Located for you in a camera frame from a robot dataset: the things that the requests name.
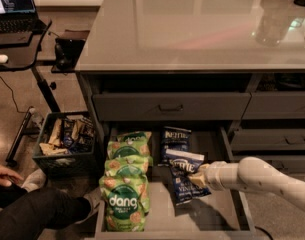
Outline open middle drawer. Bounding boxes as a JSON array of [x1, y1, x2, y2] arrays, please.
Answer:
[[94, 126, 270, 240]]

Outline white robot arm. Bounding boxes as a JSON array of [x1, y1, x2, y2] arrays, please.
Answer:
[[188, 157, 305, 212]]

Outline black laptop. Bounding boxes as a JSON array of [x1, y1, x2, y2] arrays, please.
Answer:
[[0, 0, 38, 47]]

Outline rear green Dang chip bag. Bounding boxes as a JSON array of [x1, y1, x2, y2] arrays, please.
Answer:
[[117, 131, 152, 142]]

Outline front green Dang chip bag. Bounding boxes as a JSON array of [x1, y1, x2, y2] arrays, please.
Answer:
[[99, 175, 150, 232]]

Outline grey counter cabinet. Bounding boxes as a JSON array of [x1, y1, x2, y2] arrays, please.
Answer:
[[75, 0, 305, 240]]

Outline grey sneaker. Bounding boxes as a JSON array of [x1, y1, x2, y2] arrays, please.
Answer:
[[77, 187, 101, 224]]

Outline person's hand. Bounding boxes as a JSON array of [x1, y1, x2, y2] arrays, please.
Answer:
[[0, 165, 23, 187]]

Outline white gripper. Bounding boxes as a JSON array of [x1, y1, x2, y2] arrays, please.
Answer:
[[188, 161, 241, 191]]

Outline white sneaker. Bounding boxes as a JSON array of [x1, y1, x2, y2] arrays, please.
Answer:
[[22, 169, 47, 192]]

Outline grey top drawer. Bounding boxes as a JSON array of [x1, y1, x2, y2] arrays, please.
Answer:
[[92, 92, 250, 121]]

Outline blue kettle chip bag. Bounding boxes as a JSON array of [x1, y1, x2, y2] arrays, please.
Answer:
[[159, 126, 191, 165], [165, 149, 211, 205]]

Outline dark crate of snacks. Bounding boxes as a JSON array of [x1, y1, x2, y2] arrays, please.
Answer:
[[32, 111, 98, 178]]

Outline green dang chip bag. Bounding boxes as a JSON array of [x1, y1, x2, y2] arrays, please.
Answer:
[[107, 141, 150, 159], [117, 131, 152, 142], [102, 155, 149, 180], [99, 175, 150, 232]]

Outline black standing desk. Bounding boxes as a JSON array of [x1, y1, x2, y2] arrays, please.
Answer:
[[0, 18, 60, 167]]

